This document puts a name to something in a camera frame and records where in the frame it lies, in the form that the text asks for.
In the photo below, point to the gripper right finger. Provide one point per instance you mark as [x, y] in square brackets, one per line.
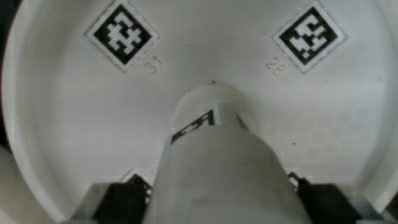
[334, 203]

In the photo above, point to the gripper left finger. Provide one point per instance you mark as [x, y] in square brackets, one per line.
[114, 203]

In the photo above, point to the white cylindrical table leg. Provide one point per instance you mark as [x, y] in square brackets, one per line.
[220, 184]

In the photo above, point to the white round table top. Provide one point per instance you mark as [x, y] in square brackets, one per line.
[108, 56]

